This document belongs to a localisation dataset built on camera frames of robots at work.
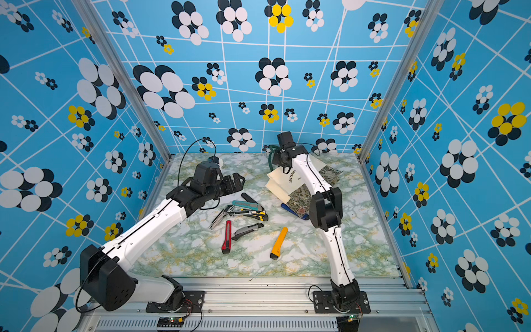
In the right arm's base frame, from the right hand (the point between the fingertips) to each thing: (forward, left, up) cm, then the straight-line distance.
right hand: (281, 157), depth 101 cm
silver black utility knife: (-25, +28, -14) cm, 40 cm away
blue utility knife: (-25, -11, -13) cm, 31 cm away
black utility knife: (-15, +17, -13) cm, 26 cm away
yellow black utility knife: (-25, +10, -13) cm, 30 cm away
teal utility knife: (-19, +16, -13) cm, 28 cm away
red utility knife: (-40, +23, -14) cm, 48 cm away
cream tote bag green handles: (-14, -5, -6) cm, 16 cm away
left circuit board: (-65, +40, -17) cm, 78 cm away
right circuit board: (-65, -22, -14) cm, 70 cm away
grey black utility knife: (-32, +16, -14) cm, 39 cm away
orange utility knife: (-41, +2, -14) cm, 43 cm away
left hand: (-22, +16, +10) cm, 29 cm away
